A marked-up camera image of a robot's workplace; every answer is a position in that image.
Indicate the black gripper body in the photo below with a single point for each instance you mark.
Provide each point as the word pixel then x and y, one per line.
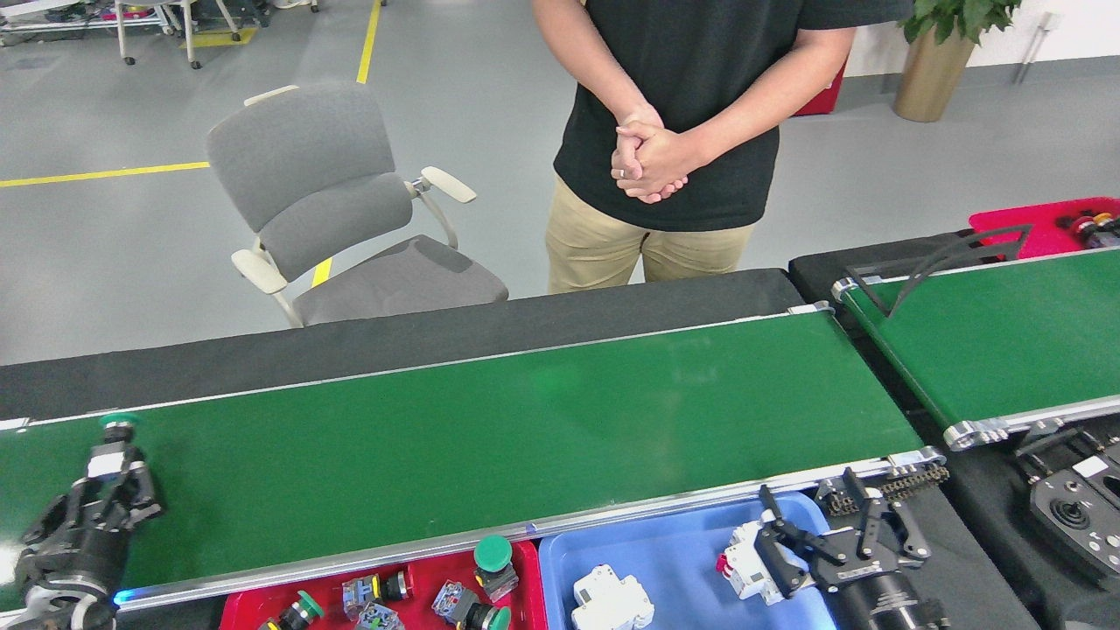
pixel 74 560
pixel 879 599

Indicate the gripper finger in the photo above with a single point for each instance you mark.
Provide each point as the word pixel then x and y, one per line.
pixel 892 534
pixel 140 499
pixel 83 507
pixel 796 560

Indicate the white circuit breaker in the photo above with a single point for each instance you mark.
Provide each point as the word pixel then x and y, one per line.
pixel 612 599
pixel 739 560

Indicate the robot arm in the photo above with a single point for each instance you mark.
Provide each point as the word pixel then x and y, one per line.
pixel 61 612

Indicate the person's left forearm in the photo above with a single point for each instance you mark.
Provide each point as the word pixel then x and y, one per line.
pixel 770 96

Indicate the person's right forearm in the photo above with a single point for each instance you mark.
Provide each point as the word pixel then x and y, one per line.
pixel 591 57

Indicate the blue plastic tray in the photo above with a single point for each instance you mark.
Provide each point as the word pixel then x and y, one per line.
pixel 665 542

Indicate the short green conveyor belt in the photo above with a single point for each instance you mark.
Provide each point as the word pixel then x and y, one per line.
pixel 1006 341

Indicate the red plastic tray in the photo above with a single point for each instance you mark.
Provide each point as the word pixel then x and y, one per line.
pixel 437 560

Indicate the long green conveyor belt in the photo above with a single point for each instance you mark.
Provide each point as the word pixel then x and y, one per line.
pixel 525 420

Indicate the person's left hand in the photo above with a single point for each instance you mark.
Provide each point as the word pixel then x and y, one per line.
pixel 661 166

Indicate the person's right hand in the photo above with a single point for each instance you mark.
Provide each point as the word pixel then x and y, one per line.
pixel 619 157

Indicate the black joystick controller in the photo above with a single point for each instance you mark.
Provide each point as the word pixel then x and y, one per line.
pixel 1076 516

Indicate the red plastic bin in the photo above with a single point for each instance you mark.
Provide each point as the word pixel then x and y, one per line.
pixel 1015 223

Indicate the grey office chair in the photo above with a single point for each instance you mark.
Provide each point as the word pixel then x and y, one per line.
pixel 306 162

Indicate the red fire extinguisher box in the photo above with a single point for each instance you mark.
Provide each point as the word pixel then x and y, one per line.
pixel 822 92

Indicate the white wheeled stand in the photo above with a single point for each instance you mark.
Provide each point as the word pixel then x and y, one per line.
pixel 188 48

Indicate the green plant in brass pot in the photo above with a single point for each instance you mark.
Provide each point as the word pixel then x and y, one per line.
pixel 932 79

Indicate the metal equipment cart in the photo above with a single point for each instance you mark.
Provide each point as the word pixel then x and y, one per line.
pixel 52 13

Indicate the person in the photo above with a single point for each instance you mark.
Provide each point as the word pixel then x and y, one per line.
pixel 700 52

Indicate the black guide frame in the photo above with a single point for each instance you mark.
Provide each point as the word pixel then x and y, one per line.
pixel 1019 232

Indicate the yellow push button switch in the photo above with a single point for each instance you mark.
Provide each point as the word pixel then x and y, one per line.
pixel 1107 223

